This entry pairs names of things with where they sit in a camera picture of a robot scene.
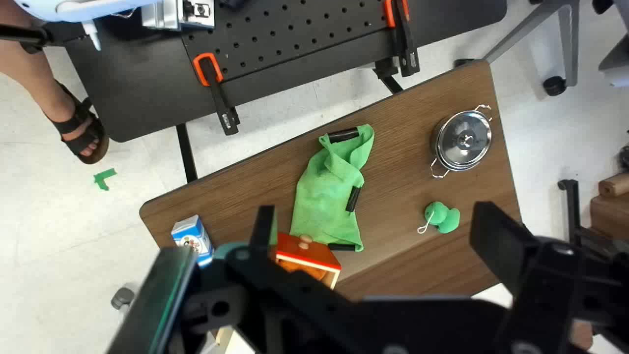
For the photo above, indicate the black workbench table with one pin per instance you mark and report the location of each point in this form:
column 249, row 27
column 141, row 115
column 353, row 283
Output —
column 145, row 86

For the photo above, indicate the grey office chair base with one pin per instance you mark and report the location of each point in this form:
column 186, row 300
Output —
column 563, row 41

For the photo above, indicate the bare person leg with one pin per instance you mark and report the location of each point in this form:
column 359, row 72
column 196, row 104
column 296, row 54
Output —
column 33, row 80

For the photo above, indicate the grey table foot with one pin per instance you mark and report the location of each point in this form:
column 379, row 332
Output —
column 123, row 298

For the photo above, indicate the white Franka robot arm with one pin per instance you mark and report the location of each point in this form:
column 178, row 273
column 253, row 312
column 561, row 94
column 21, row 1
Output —
column 80, row 9

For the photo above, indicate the blue white carton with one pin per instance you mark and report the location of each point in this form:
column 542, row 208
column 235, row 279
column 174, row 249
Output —
column 194, row 239

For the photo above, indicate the silver pot with lid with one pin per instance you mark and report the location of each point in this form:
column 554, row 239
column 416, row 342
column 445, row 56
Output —
column 463, row 141

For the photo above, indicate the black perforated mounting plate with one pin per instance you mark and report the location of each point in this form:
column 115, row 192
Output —
column 288, row 33

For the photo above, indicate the small red drawer box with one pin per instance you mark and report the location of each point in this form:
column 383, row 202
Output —
column 306, row 257

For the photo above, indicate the green floor tape mark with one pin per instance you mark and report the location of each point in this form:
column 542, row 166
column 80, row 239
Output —
column 103, row 178

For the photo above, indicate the orange black bar clamp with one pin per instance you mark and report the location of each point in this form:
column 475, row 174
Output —
column 214, row 80
column 400, row 33

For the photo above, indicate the green plush toy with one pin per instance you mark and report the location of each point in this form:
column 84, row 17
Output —
column 444, row 218

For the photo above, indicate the green fabric bag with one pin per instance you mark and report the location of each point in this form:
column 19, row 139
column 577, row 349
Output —
column 328, row 190

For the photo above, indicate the wooden blocks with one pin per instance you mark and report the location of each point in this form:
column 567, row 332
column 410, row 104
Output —
column 613, row 204

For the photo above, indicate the black table leg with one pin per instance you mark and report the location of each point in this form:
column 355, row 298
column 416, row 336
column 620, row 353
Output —
column 188, row 155

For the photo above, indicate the silver metal block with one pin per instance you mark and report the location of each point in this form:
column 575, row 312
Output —
column 178, row 13

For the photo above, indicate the black sandal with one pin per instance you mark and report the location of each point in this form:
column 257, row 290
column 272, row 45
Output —
column 80, row 125

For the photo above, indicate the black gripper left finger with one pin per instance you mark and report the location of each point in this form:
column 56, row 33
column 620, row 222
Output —
column 263, row 229

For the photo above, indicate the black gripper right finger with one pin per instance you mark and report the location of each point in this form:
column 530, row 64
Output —
column 502, row 243

